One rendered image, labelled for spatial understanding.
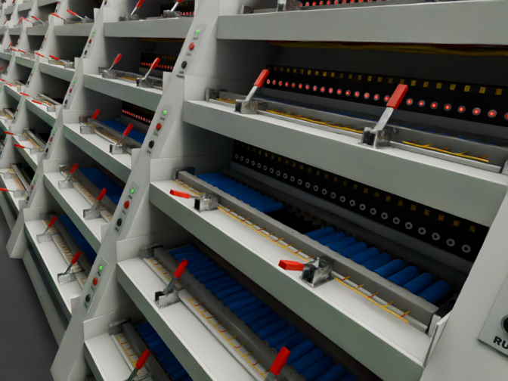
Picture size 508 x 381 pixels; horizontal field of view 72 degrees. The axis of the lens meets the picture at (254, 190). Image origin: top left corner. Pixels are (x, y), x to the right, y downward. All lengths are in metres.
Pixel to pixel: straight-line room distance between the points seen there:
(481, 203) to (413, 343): 0.16
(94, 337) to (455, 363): 0.74
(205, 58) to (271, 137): 0.31
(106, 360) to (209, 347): 0.31
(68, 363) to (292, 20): 0.86
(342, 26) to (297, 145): 0.19
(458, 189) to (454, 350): 0.16
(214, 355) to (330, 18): 0.55
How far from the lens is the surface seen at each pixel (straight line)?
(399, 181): 0.44
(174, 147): 0.80
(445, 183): 0.42
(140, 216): 0.82
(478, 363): 0.40
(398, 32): 0.54
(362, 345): 0.44
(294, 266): 0.43
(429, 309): 0.45
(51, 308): 1.23
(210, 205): 0.65
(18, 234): 1.54
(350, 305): 0.46
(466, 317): 0.40
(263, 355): 0.59
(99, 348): 0.90
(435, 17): 0.52
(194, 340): 0.63
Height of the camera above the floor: 0.63
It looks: 3 degrees down
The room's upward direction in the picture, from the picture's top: 23 degrees clockwise
